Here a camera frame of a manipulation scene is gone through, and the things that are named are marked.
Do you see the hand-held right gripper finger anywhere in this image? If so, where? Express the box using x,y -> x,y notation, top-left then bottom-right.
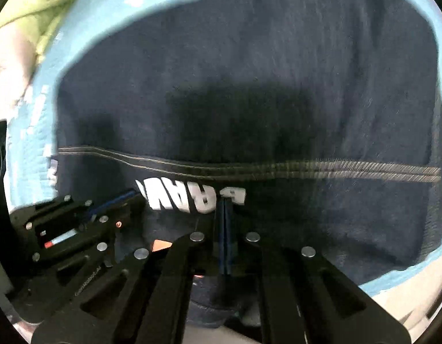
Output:
224,201 -> 411,344
31,201 -> 226,344

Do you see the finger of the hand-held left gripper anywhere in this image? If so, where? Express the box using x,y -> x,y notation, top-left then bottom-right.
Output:
30,199 -> 145,264
9,188 -> 140,232

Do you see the dark denim jacket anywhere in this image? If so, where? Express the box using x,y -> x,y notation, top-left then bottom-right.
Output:
54,0 -> 442,330

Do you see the teal candy-print bedspread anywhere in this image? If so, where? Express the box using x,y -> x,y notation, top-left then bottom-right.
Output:
6,0 -> 442,296

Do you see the green and pink quilt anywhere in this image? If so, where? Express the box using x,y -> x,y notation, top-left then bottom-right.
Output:
0,0 -> 89,115

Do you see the white bed frame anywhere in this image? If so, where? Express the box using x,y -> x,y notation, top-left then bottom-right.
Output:
368,254 -> 442,330

